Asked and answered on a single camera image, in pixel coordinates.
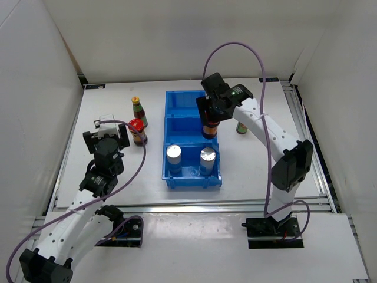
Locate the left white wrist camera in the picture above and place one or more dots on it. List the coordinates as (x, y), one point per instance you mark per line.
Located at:
(106, 127)

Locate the yellow-cap sauce bottle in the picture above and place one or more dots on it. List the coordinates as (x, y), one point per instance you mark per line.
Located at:
(138, 110)
(241, 128)

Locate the red-lid sauce jar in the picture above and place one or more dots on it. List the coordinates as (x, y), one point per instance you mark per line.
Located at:
(137, 131)
(209, 128)

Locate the black corner label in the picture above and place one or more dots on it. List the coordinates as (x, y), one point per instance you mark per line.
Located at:
(95, 86)
(269, 79)

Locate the blue three-compartment plastic bin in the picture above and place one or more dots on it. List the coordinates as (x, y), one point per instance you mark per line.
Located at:
(182, 127)

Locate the left aluminium side rail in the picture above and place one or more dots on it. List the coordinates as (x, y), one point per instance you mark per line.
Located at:
(56, 177)

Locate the left black corner label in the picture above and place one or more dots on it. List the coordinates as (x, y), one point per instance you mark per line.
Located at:
(95, 86)

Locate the aluminium side rail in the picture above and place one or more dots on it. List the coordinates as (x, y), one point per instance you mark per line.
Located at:
(56, 177)
(319, 170)

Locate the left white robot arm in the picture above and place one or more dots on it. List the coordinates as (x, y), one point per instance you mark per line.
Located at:
(87, 220)

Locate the aluminium front rail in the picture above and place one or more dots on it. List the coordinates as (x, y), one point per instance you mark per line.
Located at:
(316, 204)

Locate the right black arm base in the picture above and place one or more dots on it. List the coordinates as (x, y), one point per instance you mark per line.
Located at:
(263, 233)

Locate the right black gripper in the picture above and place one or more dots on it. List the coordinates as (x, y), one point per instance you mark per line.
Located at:
(202, 104)

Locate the silver-top shaker can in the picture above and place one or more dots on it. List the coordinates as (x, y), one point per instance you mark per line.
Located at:
(173, 154)
(207, 161)

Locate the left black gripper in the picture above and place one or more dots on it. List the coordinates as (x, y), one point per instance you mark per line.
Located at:
(90, 139)

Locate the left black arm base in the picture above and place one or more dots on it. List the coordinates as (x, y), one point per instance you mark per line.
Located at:
(127, 233)

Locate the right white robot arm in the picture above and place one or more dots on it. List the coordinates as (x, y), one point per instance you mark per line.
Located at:
(289, 159)

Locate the right aluminium side rail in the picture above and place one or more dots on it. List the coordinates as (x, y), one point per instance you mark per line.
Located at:
(319, 170)

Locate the right black corner label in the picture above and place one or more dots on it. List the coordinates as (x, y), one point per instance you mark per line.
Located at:
(269, 79)

